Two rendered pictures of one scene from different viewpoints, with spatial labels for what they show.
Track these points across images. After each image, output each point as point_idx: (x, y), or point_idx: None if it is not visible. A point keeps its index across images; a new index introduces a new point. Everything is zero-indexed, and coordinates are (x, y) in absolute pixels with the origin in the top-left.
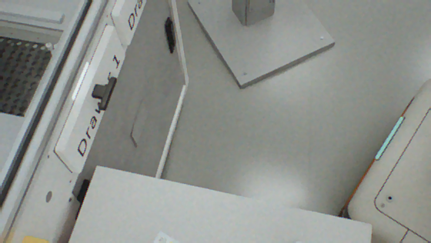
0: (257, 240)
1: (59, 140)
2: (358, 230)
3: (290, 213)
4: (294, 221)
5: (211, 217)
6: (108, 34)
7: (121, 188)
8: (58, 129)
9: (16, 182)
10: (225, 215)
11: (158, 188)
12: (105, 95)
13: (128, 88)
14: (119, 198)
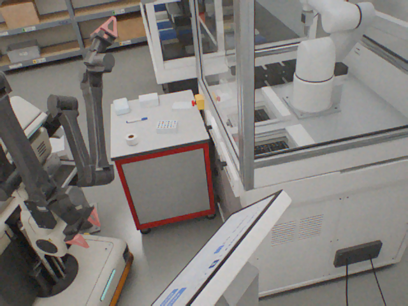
0: (146, 141)
1: (209, 111)
2: (115, 154)
3: (138, 150)
4: (136, 149)
5: (163, 141)
6: (217, 135)
7: (196, 136)
8: (209, 108)
9: (206, 92)
10: (159, 143)
11: (184, 140)
12: (206, 125)
13: (227, 180)
14: (196, 134)
